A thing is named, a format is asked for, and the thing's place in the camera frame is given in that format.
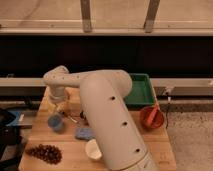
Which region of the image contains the green plastic tray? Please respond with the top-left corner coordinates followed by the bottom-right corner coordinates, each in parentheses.
top-left (124, 73), bottom-right (155, 108)

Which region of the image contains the blue plastic cup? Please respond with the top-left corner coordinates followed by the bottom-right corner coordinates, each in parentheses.
top-left (47, 115), bottom-right (64, 132)

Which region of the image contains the orange bowl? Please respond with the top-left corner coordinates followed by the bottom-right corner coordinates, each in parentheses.
top-left (140, 105), bottom-right (164, 130)

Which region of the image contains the black chair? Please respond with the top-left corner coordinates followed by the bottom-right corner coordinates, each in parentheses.
top-left (0, 108), bottom-right (22, 171)

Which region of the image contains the orange carrot stick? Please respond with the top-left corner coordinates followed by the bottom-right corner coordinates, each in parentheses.
top-left (145, 105), bottom-right (159, 128)

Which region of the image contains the small metal cup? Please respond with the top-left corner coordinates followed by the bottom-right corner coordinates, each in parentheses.
top-left (80, 111), bottom-right (86, 120)

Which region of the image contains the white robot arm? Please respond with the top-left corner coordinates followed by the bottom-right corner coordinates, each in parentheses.
top-left (43, 66), bottom-right (159, 171)

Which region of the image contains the white paper cup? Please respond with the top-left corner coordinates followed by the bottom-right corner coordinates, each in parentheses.
top-left (85, 139), bottom-right (102, 161)

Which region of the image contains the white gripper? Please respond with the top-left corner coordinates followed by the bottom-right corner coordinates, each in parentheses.
top-left (47, 87), bottom-right (69, 113)

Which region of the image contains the bunch of dark grapes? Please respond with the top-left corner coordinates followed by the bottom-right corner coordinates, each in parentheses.
top-left (26, 144), bottom-right (62, 164)

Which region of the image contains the blue sponge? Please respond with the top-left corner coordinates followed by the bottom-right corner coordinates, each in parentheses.
top-left (75, 127), bottom-right (94, 141)

